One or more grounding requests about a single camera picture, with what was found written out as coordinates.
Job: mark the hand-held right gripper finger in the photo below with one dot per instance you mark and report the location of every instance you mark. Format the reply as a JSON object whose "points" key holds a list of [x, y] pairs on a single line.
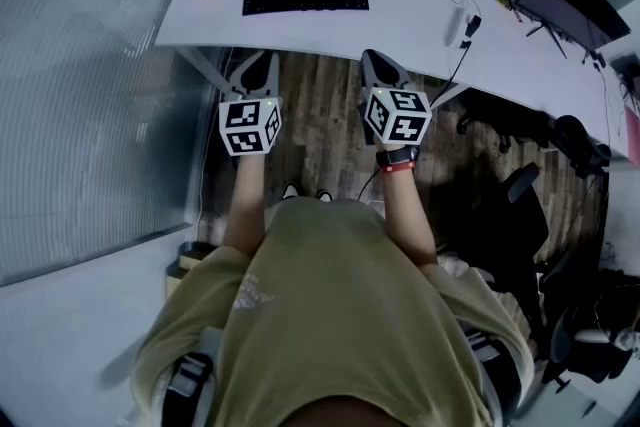
{"points": [[369, 72], [399, 75]]}

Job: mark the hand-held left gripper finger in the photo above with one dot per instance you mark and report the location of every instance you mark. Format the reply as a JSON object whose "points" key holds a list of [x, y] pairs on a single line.
{"points": [[274, 75], [239, 82]]}

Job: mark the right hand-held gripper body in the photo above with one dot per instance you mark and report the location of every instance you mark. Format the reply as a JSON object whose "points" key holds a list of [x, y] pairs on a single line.
{"points": [[400, 120]]}

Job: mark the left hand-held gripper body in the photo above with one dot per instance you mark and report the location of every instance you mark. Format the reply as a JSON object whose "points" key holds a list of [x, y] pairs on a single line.
{"points": [[247, 122]]}

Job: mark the person's left forearm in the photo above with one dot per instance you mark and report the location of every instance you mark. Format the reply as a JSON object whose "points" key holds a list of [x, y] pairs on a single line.
{"points": [[246, 205]]}

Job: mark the person's right forearm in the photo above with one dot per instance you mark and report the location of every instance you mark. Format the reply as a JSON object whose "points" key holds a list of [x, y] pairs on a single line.
{"points": [[407, 215]]}

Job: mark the white desk leg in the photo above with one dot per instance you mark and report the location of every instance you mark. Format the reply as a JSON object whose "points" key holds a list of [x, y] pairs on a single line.
{"points": [[205, 70], [452, 92]]}

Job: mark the black smartwatch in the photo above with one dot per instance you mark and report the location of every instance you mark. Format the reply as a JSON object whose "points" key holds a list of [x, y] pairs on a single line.
{"points": [[395, 156]]}

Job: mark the red wristband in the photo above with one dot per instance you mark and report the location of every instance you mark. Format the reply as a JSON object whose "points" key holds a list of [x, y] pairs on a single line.
{"points": [[397, 167]]}

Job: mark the white power strip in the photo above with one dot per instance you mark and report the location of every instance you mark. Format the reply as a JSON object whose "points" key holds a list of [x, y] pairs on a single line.
{"points": [[455, 26]]}

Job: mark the white shoe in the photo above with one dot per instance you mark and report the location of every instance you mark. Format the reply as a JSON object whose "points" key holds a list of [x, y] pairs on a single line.
{"points": [[324, 195], [290, 190]]}

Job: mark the black power adapter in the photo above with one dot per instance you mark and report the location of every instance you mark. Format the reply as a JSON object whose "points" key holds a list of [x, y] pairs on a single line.
{"points": [[473, 26]]}

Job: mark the small yellow packet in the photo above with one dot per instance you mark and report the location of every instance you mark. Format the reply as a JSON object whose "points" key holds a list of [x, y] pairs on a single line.
{"points": [[504, 0]]}

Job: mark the black side monitor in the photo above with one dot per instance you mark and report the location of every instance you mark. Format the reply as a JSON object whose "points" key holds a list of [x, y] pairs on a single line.
{"points": [[570, 15]]}

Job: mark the olive t-shirt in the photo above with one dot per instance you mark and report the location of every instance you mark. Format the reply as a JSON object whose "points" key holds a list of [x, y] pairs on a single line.
{"points": [[340, 305]]}

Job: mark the pink folder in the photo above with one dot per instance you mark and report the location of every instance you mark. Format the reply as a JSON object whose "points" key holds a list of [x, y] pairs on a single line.
{"points": [[632, 130]]}

